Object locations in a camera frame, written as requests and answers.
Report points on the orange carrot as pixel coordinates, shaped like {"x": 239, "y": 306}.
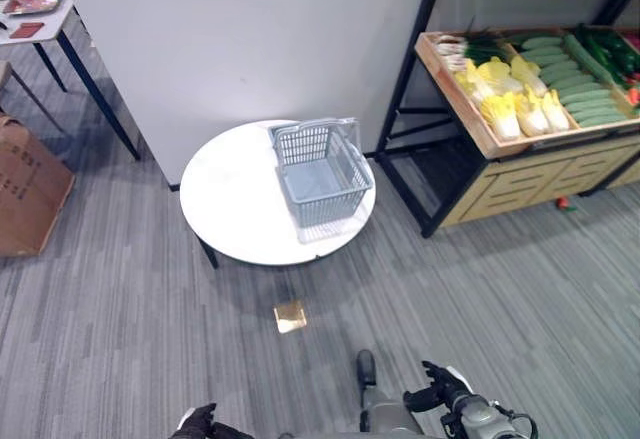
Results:
{"x": 635, "y": 95}

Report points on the round white table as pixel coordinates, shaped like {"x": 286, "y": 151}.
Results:
{"x": 230, "y": 199}

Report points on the red pepper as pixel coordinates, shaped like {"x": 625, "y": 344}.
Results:
{"x": 632, "y": 41}

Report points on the red-brown flat board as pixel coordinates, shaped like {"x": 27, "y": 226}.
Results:
{"x": 27, "y": 30}

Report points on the dark green cucumber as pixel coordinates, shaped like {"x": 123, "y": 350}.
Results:
{"x": 592, "y": 46}

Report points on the robot right black hand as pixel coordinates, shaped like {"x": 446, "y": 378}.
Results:
{"x": 442, "y": 386}

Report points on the pink tray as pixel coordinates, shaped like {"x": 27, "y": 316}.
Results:
{"x": 35, "y": 6}

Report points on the black metal shelf frame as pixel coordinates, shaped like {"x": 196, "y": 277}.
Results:
{"x": 430, "y": 9}

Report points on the robot left black hand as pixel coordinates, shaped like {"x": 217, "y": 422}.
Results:
{"x": 200, "y": 421}

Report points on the gray plastic shopping basket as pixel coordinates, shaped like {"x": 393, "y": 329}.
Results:
{"x": 320, "y": 179}

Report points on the green onion bunch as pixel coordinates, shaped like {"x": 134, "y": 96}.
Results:
{"x": 472, "y": 58}
{"x": 475, "y": 41}

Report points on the dark green pepper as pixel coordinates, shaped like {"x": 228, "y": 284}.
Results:
{"x": 620, "y": 54}

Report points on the brown cardboard box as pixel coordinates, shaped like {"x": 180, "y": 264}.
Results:
{"x": 27, "y": 189}

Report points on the long green loofah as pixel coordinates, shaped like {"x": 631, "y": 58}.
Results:
{"x": 587, "y": 59}

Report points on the wooden slatted cabinet front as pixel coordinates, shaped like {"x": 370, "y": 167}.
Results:
{"x": 520, "y": 184}

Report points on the robot silver leg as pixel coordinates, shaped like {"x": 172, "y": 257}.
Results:
{"x": 387, "y": 411}

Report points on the rectangular white table black legs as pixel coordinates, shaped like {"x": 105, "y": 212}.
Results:
{"x": 50, "y": 21}

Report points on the small red vegetable green stem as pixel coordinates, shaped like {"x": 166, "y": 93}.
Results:
{"x": 564, "y": 203}

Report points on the brass floor socket plate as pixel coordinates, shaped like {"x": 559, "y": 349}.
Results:
{"x": 290, "y": 317}

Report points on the wooden display crate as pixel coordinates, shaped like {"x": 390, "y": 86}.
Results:
{"x": 465, "y": 109}

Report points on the yellow napa cabbage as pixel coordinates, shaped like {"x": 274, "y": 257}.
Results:
{"x": 526, "y": 73}
{"x": 470, "y": 83}
{"x": 502, "y": 115}
{"x": 556, "y": 109}
{"x": 502, "y": 85}
{"x": 492, "y": 68}
{"x": 532, "y": 116}

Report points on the light green cucumber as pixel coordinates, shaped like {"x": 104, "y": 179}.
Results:
{"x": 580, "y": 89}
{"x": 571, "y": 81}
{"x": 586, "y": 97}
{"x": 548, "y": 59}
{"x": 560, "y": 66}
{"x": 542, "y": 52}
{"x": 597, "y": 112}
{"x": 565, "y": 74}
{"x": 602, "y": 120}
{"x": 592, "y": 105}
{"x": 541, "y": 42}

